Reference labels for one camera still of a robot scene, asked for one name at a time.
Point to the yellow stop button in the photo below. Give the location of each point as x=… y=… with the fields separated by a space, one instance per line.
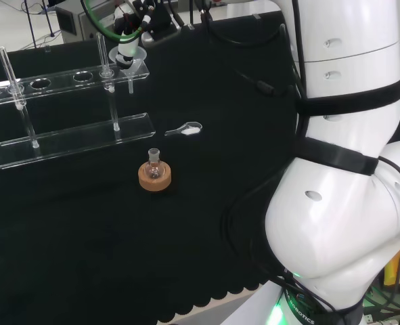
x=397 y=267

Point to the grey equipment box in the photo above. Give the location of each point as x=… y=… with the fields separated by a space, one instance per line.
x=84 y=23

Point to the clear plastic funnel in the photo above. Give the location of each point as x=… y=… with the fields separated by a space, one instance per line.
x=141 y=59

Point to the glass weighing funnel with powder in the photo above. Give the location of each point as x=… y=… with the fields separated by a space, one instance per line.
x=190 y=130

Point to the black tripod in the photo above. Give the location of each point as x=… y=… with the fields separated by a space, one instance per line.
x=51 y=33

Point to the clear acrylic funnel stand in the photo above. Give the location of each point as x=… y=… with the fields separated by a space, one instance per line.
x=84 y=135

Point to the black bench cloth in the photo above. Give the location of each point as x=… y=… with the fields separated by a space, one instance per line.
x=84 y=237

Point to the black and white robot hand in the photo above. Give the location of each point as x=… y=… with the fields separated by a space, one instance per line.
x=128 y=47

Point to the small round-bottom glass flask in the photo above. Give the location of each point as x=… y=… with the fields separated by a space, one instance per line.
x=153 y=169

